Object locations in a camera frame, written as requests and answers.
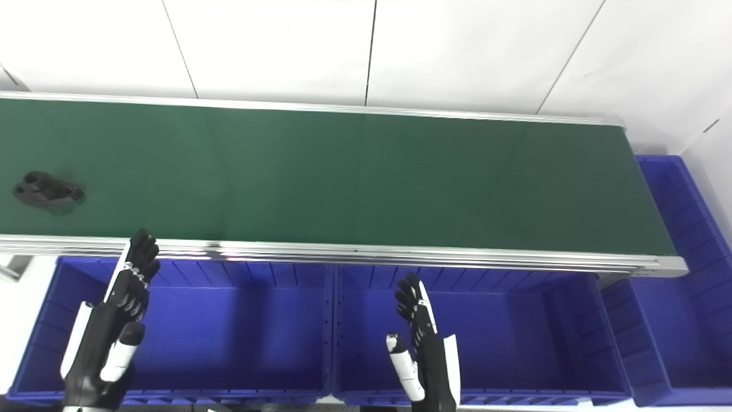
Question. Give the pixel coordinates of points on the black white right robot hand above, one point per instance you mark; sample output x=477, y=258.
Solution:
x=432, y=360

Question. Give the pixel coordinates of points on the black flanged machine part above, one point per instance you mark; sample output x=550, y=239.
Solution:
x=44, y=190

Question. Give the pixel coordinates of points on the green conveyor belt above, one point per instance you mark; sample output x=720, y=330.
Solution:
x=354, y=177

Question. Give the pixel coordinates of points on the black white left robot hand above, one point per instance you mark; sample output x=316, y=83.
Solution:
x=108, y=332

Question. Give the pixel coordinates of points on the large blue plastic bin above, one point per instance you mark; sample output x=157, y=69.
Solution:
x=514, y=337
x=240, y=332
x=680, y=309

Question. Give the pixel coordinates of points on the grey conveyor support leg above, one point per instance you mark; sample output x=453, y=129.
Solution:
x=14, y=266

